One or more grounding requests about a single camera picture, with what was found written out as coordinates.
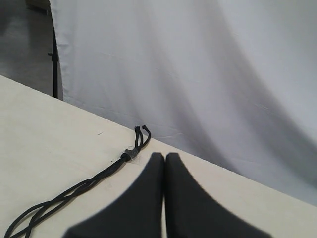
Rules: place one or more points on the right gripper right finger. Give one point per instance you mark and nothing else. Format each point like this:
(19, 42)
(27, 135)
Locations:
(191, 213)

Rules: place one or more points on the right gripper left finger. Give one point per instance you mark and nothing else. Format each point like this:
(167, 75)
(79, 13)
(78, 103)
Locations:
(134, 214)

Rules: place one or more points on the grey backdrop cloth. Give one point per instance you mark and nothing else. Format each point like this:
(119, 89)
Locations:
(233, 82)

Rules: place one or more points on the black stand pole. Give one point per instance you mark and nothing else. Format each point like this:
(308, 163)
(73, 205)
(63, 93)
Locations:
(54, 56)

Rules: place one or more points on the grey metal collar ring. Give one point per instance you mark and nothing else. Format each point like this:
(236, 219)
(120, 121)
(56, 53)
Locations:
(128, 155)

